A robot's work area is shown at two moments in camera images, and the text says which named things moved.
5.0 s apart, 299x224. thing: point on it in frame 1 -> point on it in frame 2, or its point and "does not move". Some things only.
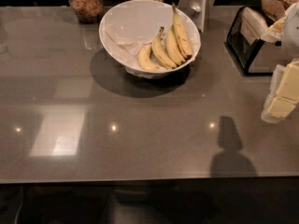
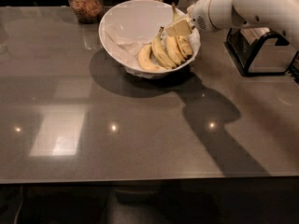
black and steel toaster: [254, 56] does not move
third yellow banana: [160, 51] does not move
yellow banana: [181, 34] does not move
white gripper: [291, 32] -> [200, 19]
